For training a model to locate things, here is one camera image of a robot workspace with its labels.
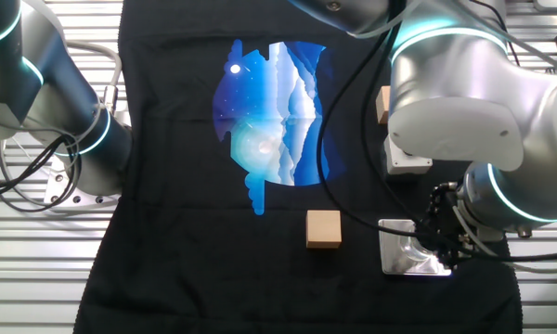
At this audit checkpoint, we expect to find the grey cable with metal connector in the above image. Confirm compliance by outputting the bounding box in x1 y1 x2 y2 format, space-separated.
62 39 123 117

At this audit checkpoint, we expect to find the clear glass jar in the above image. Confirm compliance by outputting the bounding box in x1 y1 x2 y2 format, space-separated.
397 234 440 264

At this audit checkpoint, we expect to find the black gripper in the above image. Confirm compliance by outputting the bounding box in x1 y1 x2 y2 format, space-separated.
425 181 470 271

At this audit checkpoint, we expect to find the black cloth with blue print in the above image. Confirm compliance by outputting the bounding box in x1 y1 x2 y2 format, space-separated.
72 0 524 334

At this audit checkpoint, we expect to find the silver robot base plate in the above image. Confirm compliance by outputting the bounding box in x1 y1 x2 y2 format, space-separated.
44 161 122 208

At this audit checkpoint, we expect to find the black cable bundle at base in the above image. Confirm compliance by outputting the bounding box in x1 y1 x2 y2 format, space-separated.
0 132 83 214

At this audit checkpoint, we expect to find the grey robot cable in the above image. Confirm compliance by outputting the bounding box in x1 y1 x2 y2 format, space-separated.
450 203 557 275

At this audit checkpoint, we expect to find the silver digital scale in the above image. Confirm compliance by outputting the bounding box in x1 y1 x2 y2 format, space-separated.
377 218 453 277

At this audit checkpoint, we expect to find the light wooden cube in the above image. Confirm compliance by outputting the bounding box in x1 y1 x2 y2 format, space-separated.
305 209 343 250
375 85 392 125

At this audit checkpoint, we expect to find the white box with red button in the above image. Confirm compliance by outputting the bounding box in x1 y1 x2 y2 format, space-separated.
382 134 434 176

